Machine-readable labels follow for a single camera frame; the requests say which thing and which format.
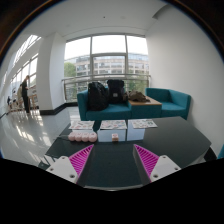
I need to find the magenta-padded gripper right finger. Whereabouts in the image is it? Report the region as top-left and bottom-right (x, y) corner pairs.
(132, 143), (182, 184)

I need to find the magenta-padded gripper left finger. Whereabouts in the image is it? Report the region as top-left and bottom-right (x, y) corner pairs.
(45, 143), (96, 186)

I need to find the pink power strip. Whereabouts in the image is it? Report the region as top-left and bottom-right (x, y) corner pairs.
(67, 131), (99, 144)

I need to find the sticker sheet with pink items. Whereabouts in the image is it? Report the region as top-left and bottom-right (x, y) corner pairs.
(68, 120), (96, 131)

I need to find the sticker sheet with green items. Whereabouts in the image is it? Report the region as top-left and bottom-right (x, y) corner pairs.
(130, 118), (159, 130)

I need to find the large colourful sticker sheet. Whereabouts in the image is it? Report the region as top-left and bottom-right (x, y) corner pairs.
(99, 119), (128, 131)

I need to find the wooden sofa table top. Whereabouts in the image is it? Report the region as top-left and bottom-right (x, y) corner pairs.
(128, 96), (163, 107)

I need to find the group of wooden chairs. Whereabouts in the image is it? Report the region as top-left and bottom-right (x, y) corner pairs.
(6, 87), (38, 114)

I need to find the teal sofa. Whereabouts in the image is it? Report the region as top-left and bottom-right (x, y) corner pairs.
(76, 87), (192, 122)

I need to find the brown jacket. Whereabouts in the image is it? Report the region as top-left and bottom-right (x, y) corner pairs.
(127, 90), (151, 104)

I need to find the large black backpack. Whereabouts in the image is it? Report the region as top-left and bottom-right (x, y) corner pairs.
(86, 81), (110, 112)

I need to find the person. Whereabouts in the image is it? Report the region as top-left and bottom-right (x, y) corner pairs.
(20, 74), (32, 115)
(16, 83), (23, 108)

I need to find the metal window railing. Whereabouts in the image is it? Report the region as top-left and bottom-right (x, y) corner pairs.
(61, 73), (151, 103)

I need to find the small black backpack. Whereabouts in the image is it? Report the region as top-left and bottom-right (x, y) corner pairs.
(106, 78), (127, 105)

